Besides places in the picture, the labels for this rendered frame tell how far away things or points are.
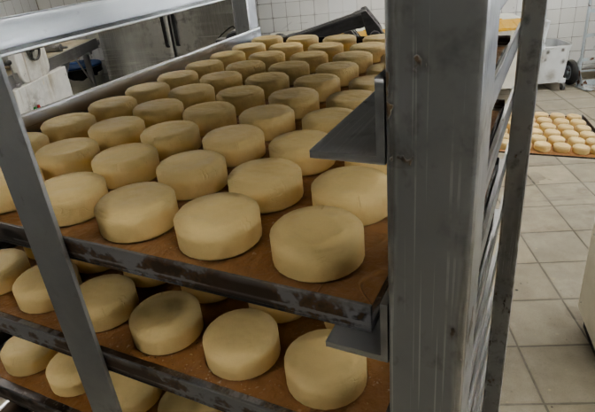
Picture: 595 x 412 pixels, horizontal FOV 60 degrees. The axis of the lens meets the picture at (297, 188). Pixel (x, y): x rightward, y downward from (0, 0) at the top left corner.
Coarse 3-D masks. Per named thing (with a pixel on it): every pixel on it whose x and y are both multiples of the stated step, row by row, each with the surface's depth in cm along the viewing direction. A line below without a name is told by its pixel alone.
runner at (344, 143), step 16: (384, 80) 16; (384, 96) 16; (352, 112) 22; (368, 112) 22; (384, 112) 17; (336, 128) 20; (352, 128) 20; (368, 128) 20; (384, 128) 17; (320, 144) 19; (336, 144) 19; (352, 144) 18; (368, 144) 18; (384, 144) 17; (352, 160) 18; (368, 160) 18; (384, 160) 17
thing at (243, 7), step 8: (232, 0) 85; (240, 0) 84; (248, 0) 85; (232, 8) 86; (240, 8) 85; (248, 8) 85; (240, 16) 86; (248, 16) 85; (256, 16) 87; (240, 24) 86; (248, 24) 86; (256, 24) 88; (240, 32) 87
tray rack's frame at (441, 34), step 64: (384, 0) 15; (448, 0) 14; (0, 64) 25; (448, 64) 15; (0, 128) 27; (448, 128) 16; (448, 192) 17; (64, 256) 30; (448, 256) 18; (64, 320) 33; (448, 320) 19; (448, 384) 20
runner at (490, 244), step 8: (496, 216) 82; (496, 224) 75; (496, 232) 75; (488, 240) 76; (488, 248) 74; (488, 256) 68; (488, 264) 68; (480, 272) 69; (488, 272) 70; (480, 280) 68; (480, 288) 62; (480, 296) 62; (480, 304) 64
